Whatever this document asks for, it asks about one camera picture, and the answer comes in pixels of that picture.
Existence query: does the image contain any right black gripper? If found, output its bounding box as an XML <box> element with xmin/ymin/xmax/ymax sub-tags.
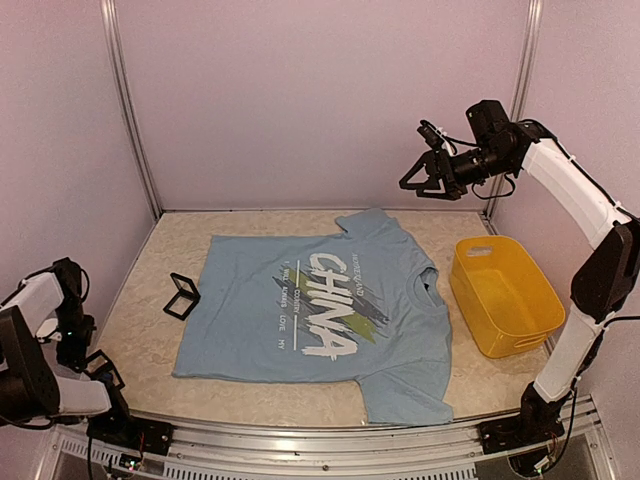
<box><xmin>401</xmin><ymin>142</ymin><xmax>517</xmax><ymax>199</ymax></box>

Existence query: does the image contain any front aluminium rail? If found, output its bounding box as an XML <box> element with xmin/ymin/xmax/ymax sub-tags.
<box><xmin>34</xmin><ymin>397</ymin><xmax>618</xmax><ymax>479</ymax></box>

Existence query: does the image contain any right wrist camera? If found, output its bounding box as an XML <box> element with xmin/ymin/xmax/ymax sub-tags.
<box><xmin>417</xmin><ymin>119</ymin><xmax>457</xmax><ymax>156</ymax></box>

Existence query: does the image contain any yellow plastic basket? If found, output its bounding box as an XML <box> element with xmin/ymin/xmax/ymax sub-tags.
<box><xmin>449</xmin><ymin>235</ymin><xmax>565</xmax><ymax>359</ymax></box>

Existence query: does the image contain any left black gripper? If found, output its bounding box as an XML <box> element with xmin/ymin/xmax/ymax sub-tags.
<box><xmin>54</xmin><ymin>297</ymin><xmax>94</xmax><ymax>372</ymax></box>

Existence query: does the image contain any left aluminium frame post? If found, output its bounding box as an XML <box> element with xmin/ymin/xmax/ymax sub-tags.
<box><xmin>100</xmin><ymin>0</ymin><xmax>164</xmax><ymax>222</ymax></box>

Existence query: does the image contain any aluminium frame post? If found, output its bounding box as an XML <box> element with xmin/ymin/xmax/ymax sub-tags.
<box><xmin>483</xmin><ymin>0</ymin><xmax>544</xmax><ymax>222</ymax></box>
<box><xmin>100</xmin><ymin>0</ymin><xmax>164</xmax><ymax>222</ymax></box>

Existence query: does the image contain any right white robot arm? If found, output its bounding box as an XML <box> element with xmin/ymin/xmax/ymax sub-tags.
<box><xmin>399</xmin><ymin>100</ymin><xmax>639</xmax><ymax>444</ymax></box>

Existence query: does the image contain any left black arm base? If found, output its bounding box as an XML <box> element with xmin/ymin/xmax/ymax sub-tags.
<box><xmin>86</xmin><ymin>386</ymin><xmax>174</xmax><ymax>456</ymax></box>

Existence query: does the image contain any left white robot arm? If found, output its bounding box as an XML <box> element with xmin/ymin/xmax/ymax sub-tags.
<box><xmin>1</xmin><ymin>257</ymin><xmax>140</xmax><ymax>445</ymax></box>

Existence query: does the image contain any black brooch case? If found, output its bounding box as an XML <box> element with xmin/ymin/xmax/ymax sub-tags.
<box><xmin>83</xmin><ymin>350</ymin><xmax>125</xmax><ymax>390</ymax></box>
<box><xmin>163</xmin><ymin>272</ymin><xmax>201</xmax><ymax>321</ymax></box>

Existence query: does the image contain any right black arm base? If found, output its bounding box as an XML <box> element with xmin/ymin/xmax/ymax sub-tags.
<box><xmin>477</xmin><ymin>383</ymin><xmax>570</xmax><ymax>454</ymax></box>

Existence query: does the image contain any right aluminium frame post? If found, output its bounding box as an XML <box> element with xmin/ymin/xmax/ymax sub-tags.
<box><xmin>483</xmin><ymin>0</ymin><xmax>544</xmax><ymax>222</ymax></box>

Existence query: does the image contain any light blue printed t-shirt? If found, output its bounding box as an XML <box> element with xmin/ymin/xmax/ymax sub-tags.
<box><xmin>173</xmin><ymin>209</ymin><xmax>453</xmax><ymax>425</ymax></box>

